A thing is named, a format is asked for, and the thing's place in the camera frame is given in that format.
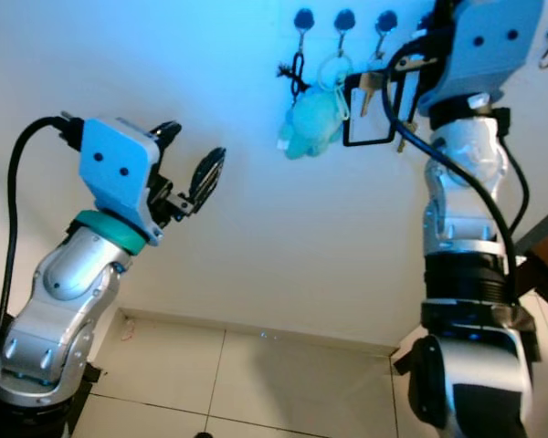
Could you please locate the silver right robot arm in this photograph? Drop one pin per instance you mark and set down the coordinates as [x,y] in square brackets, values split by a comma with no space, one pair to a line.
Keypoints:
[466,228]

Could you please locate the silver key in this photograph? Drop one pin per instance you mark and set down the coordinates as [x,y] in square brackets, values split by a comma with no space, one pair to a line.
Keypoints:
[371,84]

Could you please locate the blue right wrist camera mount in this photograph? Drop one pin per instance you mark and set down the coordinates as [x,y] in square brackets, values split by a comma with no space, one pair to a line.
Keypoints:
[493,46]

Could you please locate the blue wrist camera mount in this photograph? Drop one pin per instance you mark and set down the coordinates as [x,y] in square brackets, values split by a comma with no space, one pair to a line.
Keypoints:
[493,46]
[119,169]

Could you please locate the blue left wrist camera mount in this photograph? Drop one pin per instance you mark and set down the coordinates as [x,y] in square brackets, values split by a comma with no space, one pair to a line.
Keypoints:
[119,169]

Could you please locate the black frame card holder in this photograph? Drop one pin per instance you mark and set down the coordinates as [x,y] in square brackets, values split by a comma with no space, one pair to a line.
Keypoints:
[348,114]

